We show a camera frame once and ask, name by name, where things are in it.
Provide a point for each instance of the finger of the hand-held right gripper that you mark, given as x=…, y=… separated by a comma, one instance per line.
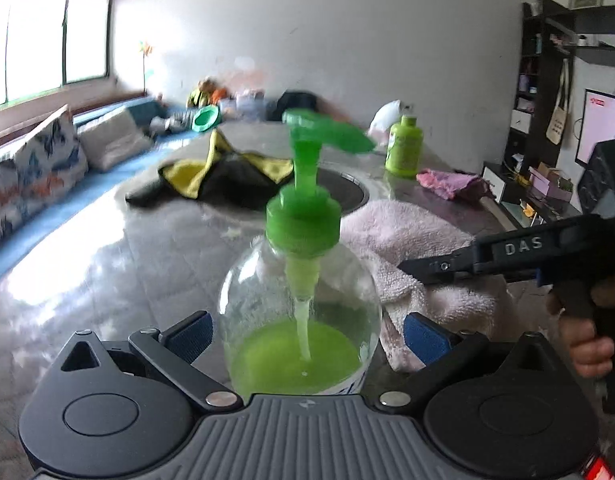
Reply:
x=437, y=267

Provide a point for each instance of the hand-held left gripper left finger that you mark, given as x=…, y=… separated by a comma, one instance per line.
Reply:
x=195, y=332

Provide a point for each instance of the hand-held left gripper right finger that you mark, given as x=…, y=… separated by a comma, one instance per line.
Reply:
x=427, y=341

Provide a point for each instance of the pale pink towel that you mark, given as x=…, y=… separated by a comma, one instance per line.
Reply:
x=417, y=230

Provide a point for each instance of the green pump soap bottle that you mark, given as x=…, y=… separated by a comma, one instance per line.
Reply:
x=297, y=355

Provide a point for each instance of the person's right hand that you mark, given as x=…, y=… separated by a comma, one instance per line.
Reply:
x=585, y=352

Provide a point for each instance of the small pink box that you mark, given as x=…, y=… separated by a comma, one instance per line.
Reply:
x=550, y=185

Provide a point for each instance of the pink rag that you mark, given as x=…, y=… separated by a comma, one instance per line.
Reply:
x=445, y=182

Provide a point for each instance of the lime green bottle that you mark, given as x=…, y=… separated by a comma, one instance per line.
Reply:
x=405, y=150

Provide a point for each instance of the beige tote bag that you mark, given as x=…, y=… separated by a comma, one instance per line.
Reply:
x=558, y=120

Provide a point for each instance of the monitor screen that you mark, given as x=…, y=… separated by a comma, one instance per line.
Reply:
x=605, y=125

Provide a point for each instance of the black stick-shaped object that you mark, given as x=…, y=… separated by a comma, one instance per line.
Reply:
x=142, y=194

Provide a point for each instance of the yellow and grey cloth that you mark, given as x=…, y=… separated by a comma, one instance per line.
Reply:
x=187, y=175

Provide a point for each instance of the white plastic bag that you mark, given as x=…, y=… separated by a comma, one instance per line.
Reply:
x=387, y=117

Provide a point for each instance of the dark wooden shelf unit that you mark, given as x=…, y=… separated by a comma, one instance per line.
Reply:
x=530, y=85

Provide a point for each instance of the white pillow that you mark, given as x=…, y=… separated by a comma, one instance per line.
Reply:
x=115, y=140

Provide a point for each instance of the black and white plush toy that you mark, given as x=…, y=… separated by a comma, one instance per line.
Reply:
x=167, y=124

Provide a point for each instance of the green plastic bowl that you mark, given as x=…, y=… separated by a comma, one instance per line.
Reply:
x=206, y=119

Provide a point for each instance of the black bag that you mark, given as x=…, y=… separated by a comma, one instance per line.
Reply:
x=297, y=102

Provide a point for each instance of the butterfly print pillow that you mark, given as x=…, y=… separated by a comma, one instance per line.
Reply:
x=32, y=175

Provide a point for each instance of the clear plastic storage box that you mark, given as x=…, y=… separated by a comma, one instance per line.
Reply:
x=250, y=105

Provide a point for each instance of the teddy bear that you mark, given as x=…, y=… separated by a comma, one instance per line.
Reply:
x=200, y=95

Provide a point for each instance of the orange plush toy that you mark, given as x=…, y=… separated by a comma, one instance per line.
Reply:
x=218, y=95

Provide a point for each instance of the colourful pinwheel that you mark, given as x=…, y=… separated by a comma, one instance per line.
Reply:
x=145, y=52

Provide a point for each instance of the window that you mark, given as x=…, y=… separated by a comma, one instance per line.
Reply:
x=52, y=35

